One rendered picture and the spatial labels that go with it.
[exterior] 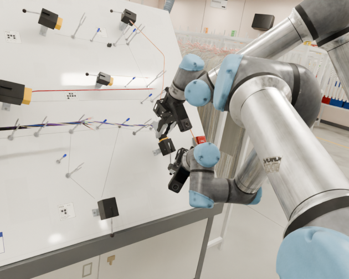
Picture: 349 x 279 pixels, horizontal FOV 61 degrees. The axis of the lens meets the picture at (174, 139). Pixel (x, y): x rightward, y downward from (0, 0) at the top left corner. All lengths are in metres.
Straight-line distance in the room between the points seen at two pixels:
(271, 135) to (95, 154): 0.78
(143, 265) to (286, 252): 1.04
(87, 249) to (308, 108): 0.78
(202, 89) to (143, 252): 0.74
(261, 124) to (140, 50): 1.03
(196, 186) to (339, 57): 0.53
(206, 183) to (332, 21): 0.52
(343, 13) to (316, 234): 0.62
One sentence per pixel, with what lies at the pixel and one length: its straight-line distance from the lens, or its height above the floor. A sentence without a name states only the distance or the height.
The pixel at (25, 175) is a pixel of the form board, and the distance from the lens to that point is 1.03.
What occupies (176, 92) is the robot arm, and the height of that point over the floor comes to 1.36.
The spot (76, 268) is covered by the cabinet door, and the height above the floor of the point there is 0.74.
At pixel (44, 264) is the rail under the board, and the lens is 1.03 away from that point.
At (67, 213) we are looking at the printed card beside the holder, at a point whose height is 0.95.
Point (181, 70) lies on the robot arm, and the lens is 1.00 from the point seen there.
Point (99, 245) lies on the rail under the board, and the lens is 1.07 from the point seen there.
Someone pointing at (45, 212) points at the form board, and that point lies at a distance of 1.02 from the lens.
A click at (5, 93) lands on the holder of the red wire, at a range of 0.99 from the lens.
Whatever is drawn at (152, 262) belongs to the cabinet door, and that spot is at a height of 0.63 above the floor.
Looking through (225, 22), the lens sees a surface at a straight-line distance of 11.81.
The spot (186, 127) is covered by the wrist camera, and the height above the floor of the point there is 1.24.
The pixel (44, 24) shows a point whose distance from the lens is 1.22.
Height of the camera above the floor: 1.52
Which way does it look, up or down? 18 degrees down
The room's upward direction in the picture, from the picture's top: 9 degrees clockwise
